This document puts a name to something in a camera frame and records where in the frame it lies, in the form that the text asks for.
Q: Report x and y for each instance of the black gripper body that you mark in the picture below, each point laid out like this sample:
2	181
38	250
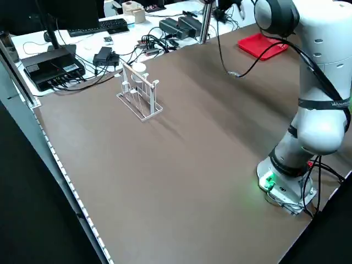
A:
229	5

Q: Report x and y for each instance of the white cup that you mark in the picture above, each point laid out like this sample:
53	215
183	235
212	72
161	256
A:
138	67

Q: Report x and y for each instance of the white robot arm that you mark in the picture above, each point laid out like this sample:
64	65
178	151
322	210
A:
321	132

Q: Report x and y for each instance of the red plastic tray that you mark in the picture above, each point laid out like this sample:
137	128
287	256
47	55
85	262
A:
261	46

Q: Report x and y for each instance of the black power brick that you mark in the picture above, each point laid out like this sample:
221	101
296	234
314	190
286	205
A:
170	27
189	24

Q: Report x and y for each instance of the brown usb hub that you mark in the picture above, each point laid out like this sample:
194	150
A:
149	49

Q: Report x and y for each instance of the small wooden box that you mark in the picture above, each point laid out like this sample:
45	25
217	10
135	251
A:
138	15

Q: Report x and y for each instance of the beige tape roll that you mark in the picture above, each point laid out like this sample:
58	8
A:
129	6

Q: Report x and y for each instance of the white desk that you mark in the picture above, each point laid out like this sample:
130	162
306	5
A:
123	41

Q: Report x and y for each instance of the small dark card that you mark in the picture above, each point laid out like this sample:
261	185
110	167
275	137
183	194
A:
108	40

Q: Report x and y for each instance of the black keyboard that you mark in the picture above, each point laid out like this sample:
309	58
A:
99	26

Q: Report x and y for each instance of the small black power adapter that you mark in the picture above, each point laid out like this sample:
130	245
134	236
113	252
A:
103	56

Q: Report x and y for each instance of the black computer monitor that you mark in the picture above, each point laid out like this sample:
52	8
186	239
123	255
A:
55	13

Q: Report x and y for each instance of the black electronics box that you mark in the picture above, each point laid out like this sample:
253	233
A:
49	68

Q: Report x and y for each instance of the aluminium frame post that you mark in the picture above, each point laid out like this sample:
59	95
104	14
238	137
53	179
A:
206	19

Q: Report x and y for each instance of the aluminium frame bar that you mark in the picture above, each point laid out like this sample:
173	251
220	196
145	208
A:
33	101

